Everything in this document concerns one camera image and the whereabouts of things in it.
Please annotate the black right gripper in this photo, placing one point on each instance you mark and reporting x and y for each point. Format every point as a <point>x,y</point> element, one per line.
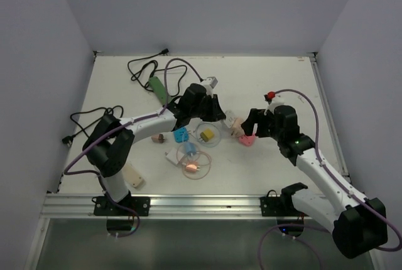
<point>256,116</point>

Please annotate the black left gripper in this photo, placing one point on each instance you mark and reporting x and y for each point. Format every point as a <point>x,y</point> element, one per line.
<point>216,113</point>

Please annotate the white folding plug adapter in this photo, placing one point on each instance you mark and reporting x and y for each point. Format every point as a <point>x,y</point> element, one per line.
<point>230,119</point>

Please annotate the yellow usb charger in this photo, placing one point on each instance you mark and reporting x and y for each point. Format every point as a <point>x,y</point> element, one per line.
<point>206,135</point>

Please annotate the blue plug adapter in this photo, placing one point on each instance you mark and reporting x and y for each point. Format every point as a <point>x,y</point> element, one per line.
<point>181,135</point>

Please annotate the light blue usb charger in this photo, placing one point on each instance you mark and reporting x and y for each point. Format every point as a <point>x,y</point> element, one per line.
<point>190,149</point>

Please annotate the salmon usb charger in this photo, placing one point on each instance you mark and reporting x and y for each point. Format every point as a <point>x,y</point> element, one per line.
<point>191,168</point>

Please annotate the white usb charger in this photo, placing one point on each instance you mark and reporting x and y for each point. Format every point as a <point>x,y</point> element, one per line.
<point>171,156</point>

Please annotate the pink usb charger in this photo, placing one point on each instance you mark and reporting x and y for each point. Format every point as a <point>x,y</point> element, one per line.
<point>159,138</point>

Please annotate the green power strip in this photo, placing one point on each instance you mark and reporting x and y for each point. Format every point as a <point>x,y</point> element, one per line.
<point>159,90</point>

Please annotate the cream power strip red sockets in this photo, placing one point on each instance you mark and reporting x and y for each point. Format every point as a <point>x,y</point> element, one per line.
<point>132,176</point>

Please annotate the beige plug adapter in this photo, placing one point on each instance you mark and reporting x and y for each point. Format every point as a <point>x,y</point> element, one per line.
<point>236,129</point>

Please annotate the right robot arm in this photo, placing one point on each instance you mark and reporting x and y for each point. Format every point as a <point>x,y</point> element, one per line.
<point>357,224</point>

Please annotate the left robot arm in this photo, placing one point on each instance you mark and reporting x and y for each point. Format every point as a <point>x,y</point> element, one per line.
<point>109,145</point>

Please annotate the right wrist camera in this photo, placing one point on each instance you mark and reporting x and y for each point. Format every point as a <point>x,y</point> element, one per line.
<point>274,100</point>

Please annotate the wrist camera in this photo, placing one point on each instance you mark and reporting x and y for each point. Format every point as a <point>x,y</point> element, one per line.
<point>274,100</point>
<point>209,84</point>

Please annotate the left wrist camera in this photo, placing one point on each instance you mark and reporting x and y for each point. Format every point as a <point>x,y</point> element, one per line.
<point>209,84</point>

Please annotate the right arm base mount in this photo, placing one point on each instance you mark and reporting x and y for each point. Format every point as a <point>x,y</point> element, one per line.
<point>281,205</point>

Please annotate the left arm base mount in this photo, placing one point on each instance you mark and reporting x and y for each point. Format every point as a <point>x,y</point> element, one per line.
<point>122,205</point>

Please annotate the front aluminium rail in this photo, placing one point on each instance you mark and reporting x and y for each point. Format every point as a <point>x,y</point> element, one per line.
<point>79,206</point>

